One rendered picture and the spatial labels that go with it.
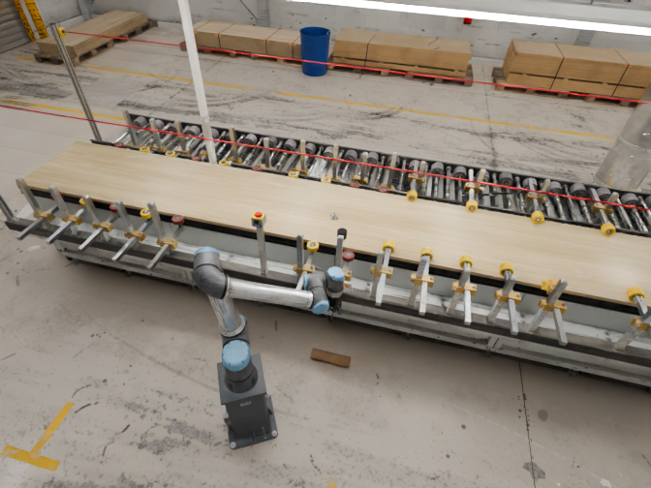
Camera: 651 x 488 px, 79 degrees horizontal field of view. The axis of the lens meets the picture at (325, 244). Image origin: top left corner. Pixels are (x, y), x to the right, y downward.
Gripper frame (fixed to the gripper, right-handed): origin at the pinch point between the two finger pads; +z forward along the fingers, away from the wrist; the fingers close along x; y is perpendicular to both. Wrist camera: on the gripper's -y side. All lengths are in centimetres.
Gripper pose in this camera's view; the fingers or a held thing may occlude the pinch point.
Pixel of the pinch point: (333, 312)
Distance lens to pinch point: 238.2
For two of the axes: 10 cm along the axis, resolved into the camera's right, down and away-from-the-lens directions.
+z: -0.4, 7.4, 6.7
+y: -2.4, 6.4, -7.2
